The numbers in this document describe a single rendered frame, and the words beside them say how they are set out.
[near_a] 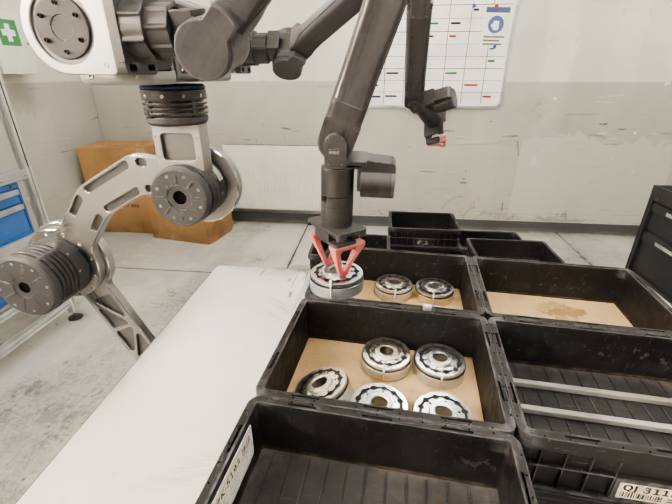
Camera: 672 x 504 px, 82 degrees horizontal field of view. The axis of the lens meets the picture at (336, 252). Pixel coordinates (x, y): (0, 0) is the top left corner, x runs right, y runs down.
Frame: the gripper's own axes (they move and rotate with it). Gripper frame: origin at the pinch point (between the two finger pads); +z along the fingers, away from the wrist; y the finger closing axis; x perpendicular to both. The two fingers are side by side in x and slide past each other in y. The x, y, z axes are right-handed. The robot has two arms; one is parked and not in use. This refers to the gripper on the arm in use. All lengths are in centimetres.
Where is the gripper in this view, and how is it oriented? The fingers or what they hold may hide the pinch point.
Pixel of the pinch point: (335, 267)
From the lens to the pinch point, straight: 74.4
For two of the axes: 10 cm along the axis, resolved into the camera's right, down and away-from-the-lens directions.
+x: -8.3, 2.2, -5.1
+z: -0.2, 9.1, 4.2
